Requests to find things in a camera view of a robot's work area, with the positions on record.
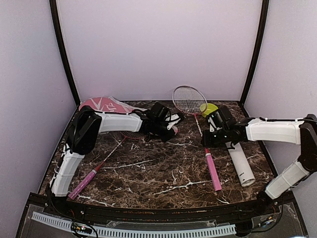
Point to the black frame post right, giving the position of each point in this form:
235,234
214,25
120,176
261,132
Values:
256,52

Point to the black frame post left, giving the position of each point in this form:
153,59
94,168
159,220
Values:
62,51

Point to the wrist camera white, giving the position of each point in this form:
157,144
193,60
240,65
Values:
221,119
171,120

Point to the pink racket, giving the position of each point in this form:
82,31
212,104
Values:
191,101
78,189

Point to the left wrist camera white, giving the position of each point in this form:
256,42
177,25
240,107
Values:
171,120

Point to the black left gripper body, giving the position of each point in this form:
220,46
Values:
164,138

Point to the white shuttlecock tube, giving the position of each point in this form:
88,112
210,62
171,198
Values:
241,164

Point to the black frame post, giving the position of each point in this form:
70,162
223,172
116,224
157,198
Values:
256,52
62,51

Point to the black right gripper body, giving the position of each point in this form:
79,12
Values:
219,140

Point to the grey cable duct front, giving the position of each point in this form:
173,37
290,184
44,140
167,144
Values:
84,231

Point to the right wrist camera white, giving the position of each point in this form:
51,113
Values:
221,119

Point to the green plastic bowl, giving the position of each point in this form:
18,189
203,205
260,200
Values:
207,108

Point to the pink racket top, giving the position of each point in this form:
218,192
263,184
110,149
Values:
191,101

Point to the pink racket bottom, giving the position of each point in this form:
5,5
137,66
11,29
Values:
78,189

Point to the pink racket bag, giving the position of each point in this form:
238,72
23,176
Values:
106,105

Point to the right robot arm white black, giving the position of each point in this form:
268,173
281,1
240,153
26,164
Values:
303,131

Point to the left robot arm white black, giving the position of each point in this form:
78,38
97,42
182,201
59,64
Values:
89,123

